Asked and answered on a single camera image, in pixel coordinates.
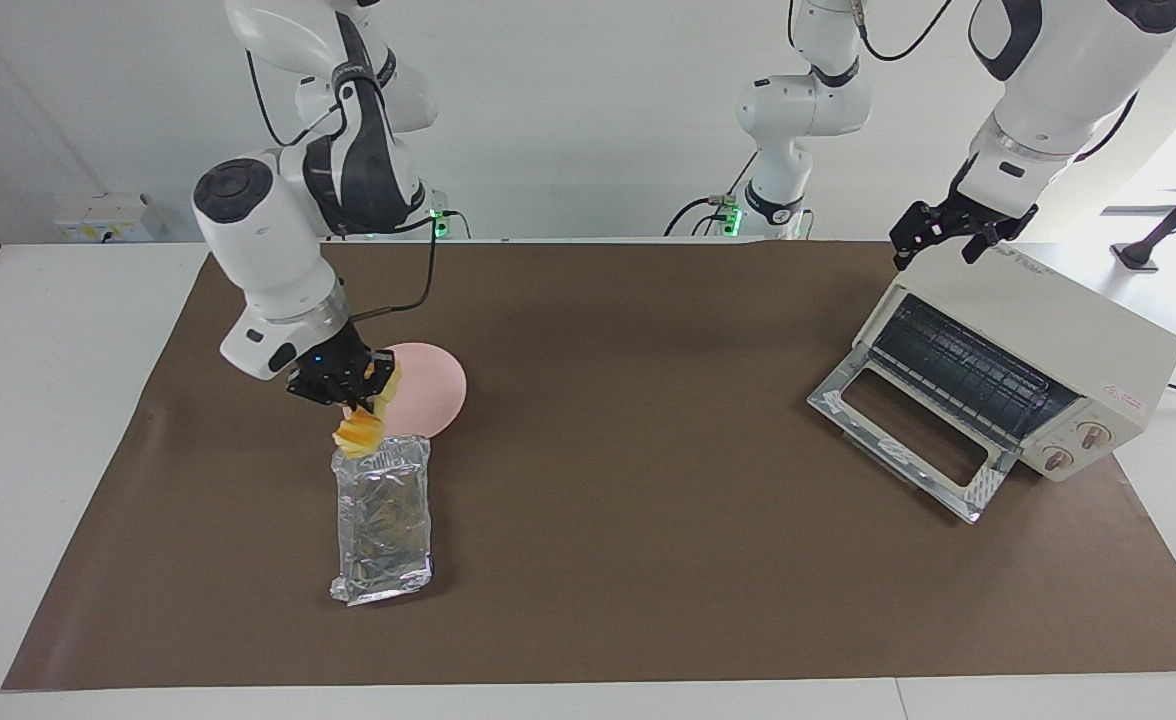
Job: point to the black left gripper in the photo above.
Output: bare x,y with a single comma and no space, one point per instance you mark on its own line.
968,220

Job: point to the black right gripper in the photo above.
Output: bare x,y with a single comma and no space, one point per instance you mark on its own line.
328,365

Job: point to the sliced yellow bread loaf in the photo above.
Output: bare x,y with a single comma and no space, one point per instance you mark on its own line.
358,438

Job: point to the aluminium foil tray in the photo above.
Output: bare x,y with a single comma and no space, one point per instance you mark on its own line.
383,530

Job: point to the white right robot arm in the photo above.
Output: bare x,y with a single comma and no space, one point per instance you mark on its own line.
258,230

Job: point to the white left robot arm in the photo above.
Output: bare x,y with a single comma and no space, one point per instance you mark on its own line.
1048,90

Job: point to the white toaster oven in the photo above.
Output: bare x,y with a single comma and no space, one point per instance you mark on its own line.
1068,320

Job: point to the glass oven door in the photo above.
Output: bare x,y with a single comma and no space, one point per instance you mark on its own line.
853,400

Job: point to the oven control knob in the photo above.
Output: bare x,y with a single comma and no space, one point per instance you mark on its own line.
1058,461
1093,435

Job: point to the pink round plate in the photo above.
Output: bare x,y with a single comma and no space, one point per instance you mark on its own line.
428,390

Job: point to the green lit base connector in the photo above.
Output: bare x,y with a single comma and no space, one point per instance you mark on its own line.
730,218
438,222

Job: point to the black tripod stand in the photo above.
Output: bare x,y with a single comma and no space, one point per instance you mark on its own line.
1173,222

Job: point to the brown paper table mat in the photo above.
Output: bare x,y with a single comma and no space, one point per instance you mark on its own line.
648,500

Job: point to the white wall power outlet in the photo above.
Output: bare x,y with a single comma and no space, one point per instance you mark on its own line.
108,217

